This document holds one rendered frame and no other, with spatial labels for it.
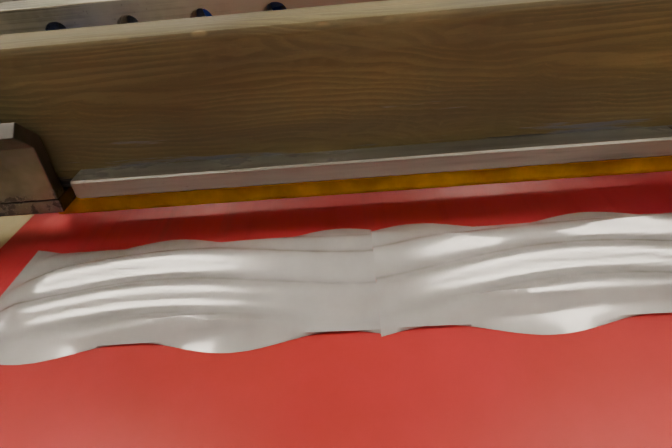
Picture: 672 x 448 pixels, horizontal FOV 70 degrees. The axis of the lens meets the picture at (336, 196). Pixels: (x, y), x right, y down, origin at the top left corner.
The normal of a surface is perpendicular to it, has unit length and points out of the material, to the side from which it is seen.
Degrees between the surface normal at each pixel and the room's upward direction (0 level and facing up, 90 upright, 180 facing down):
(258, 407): 0
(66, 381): 0
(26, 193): 90
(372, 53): 90
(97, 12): 90
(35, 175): 90
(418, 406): 0
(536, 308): 36
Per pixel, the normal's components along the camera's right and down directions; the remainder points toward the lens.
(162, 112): 0.00, 0.54
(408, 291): 0.06, -0.46
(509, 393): -0.08, -0.84
